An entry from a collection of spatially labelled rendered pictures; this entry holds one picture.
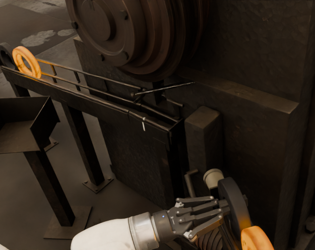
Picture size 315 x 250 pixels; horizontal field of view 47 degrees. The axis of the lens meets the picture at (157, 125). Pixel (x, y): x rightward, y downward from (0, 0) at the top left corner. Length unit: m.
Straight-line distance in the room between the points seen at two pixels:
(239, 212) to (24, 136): 0.99
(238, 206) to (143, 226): 0.23
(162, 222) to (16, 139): 0.87
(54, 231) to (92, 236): 1.07
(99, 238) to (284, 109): 0.57
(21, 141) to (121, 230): 0.78
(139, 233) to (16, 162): 1.66
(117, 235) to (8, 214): 1.34
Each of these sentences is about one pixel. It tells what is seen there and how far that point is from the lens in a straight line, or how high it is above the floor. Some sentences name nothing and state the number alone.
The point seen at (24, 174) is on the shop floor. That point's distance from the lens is 2.34.
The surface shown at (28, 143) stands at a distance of 1.52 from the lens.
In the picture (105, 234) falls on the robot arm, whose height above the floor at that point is 0.77.
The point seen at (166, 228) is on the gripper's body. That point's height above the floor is 0.76.
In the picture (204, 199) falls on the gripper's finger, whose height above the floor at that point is 0.75.
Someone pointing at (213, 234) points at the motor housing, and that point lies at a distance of 1.15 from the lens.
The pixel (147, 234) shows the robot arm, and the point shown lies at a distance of 0.88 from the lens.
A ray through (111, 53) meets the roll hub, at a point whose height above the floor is 1.01.
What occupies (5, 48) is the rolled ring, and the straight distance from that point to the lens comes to 2.09.
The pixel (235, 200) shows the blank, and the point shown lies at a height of 0.79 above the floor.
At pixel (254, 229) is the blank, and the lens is 0.84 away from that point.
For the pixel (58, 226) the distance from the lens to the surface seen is 1.97.
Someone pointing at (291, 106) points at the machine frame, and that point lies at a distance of 1.02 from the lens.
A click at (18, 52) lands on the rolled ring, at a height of 0.74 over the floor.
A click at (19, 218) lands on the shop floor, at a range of 2.11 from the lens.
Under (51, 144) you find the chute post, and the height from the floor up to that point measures 0.01.
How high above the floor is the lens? 1.48
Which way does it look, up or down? 39 degrees down
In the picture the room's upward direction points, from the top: 10 degrees counter-clockwise
